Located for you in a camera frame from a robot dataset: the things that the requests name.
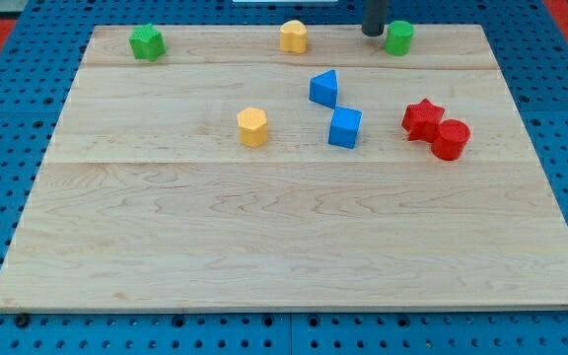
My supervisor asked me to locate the green star block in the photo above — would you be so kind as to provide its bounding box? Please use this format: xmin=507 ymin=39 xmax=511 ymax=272
xmin=129 ymin=24 xmax=166 ymax=62

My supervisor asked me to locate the wooden board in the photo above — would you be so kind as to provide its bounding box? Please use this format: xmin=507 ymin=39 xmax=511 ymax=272
xmin=0 ymin=25 xmax=568 ymax=314

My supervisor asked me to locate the blue cube block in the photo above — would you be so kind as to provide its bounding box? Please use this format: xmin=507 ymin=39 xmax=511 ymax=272
xmin=327 ymin=106 xmax=363 ymax=149

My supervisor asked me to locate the green cylinder block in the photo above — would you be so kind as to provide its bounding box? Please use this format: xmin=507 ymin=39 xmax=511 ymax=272
xmin=385 ymin=20 xmax=414 ymax=56

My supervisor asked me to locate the yellow heart block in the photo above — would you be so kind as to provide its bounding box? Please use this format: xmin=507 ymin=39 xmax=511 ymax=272
xmin=279 ymin=20 xmax=308 ymax=54

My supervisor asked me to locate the red star block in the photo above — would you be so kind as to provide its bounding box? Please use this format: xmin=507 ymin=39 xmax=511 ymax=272
xmin=401 ymin=98 xmax=446 ymax=143

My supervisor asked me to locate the yellow hexagon block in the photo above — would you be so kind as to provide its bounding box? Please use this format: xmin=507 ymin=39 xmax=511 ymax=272
xmin=237 ymin=106 xmax=268 ymax=147

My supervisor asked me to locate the blue triangle block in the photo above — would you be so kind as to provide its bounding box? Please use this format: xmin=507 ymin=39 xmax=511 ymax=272
xmin=309 ymin=70 xmax=338 ymax=108

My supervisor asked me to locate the red cylinder block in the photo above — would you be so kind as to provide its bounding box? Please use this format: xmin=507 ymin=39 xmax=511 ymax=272
xmin=431 ymin=119 xmax=471 ymax=161

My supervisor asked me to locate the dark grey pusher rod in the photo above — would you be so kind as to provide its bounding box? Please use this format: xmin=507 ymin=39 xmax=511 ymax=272
xmin=361 ymin=0 xmax=390 ymax=36

